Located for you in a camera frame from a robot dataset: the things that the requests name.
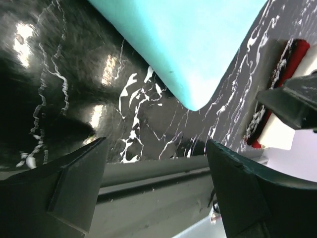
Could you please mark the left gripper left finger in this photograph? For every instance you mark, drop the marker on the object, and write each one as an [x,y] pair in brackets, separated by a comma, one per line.
[55,200]

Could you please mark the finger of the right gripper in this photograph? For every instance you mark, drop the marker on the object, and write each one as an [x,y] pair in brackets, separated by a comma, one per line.
[294,103]

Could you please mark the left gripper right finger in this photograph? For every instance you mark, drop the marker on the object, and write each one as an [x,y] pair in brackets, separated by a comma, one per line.
[256,201]

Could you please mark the teal t-shirt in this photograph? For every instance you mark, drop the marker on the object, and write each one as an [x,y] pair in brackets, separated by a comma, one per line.
[188,43]

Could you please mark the folded red t-shirt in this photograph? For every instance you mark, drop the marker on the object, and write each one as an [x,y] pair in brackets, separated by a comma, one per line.
[261,113]

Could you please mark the black marble pattern mat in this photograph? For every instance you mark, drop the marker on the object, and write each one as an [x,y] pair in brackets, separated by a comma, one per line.
[67,78]

